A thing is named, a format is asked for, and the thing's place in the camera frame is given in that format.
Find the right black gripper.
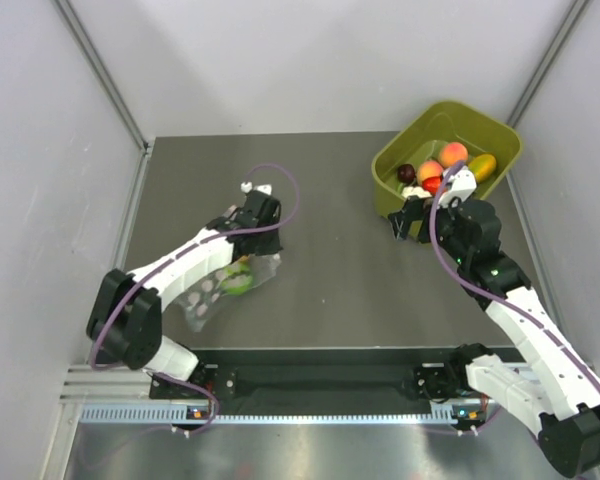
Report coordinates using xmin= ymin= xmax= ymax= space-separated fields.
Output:
xmin=388 ymin=190 xmax=470 ymax=264

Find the green fake watermelon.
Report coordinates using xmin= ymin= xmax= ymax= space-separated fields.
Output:
xmin=216 ymin=262 xmax=254 ymax=296

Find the clear zip top bag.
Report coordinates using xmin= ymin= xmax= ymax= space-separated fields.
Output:
xmin=174 ymin=253 xmax=282 ymax=333

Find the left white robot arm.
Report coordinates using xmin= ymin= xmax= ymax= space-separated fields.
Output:
xmin=86 ymin=183 xmax=282 ymax=397

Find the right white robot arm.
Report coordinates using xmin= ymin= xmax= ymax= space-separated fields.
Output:
xmin=388 ymin=197 xmax=600 ymax=478

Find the white fake cauliflower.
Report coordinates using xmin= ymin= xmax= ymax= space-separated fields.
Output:
xmin=401 ymin=185 xmax=432 ymax=199

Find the red orange fake mango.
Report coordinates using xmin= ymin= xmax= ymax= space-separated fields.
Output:
xmin=421 ymin=176 xmax=442 ymax=196

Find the dark red fake plum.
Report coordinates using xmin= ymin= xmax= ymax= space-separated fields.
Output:
xmin=396 ymin=163 xmax=416 ymax=185

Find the lower fake peach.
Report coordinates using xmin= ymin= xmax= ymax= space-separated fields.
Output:
xmin=416 ymin=159 xmax=444 ymax=185

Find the fake peach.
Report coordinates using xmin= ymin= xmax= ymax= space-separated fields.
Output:
xmin=416 ymin=159 xmax=444 ymax=185
xmin=437 ymin=142 xmax=469 ymax=169

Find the upper fake peach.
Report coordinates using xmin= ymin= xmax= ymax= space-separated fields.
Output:
xmin=437 ymin=142 xmax=469 ymax=169

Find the yellow green fake mango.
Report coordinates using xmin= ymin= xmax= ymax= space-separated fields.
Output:
xmin=468 ymin=153 xmax=497 ymax=184

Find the olive green plastic bin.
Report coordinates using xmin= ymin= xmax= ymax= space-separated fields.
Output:
xmin=370 ymin=100 xmax=525 ymax=221

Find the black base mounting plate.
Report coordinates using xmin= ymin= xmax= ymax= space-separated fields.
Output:
xmin=147 ymin=347 xmax=526 ymax=416

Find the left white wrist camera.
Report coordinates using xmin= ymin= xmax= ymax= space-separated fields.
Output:
xmin=240 ymin=181 xmax=273 ymax=196

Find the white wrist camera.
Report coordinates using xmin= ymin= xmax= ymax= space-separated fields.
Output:
xmin=437 ymin=166 xmax=477 ymax=209
xmin=240 ymin=181 xmax=273 ymax=196

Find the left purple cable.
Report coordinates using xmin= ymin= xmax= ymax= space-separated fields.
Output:
xmin=77 ymin=163 xmax=301 ymax=469

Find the purple cable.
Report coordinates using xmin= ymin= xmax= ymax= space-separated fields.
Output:
xmin=77 ymin=163 xmax=301 ymax=469
xmin=427 ymin=159 xmax=600 ymax=441

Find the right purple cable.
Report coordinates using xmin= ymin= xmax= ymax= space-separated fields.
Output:
xmin=427 ymin=159 xmax=600 ymax=441

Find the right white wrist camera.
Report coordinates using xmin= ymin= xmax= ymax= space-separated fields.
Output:
xmin=437 ymin=166 xmax=477 ymax=209

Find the white toothed cable rail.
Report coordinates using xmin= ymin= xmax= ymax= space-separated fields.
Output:
xmin=80 ymin=404 xmax=486 ymax=426

